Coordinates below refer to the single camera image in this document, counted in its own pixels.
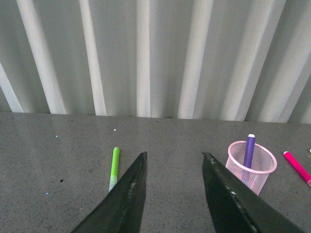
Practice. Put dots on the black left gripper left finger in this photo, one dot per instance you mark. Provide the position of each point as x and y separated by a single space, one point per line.
122 209

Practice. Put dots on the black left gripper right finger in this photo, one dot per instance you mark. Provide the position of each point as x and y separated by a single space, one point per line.
234 208

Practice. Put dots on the pink marker pen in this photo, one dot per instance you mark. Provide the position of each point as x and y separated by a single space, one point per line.
298 167

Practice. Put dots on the pink mesh pen cup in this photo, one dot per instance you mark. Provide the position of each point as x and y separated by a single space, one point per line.
263 164

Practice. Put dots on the white pleated curtain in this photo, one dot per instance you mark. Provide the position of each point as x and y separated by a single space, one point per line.
240 60

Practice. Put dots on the purple marker pen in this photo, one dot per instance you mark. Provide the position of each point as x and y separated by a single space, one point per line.
249 150

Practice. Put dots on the green marker pen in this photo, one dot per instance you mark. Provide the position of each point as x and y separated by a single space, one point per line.
114 168

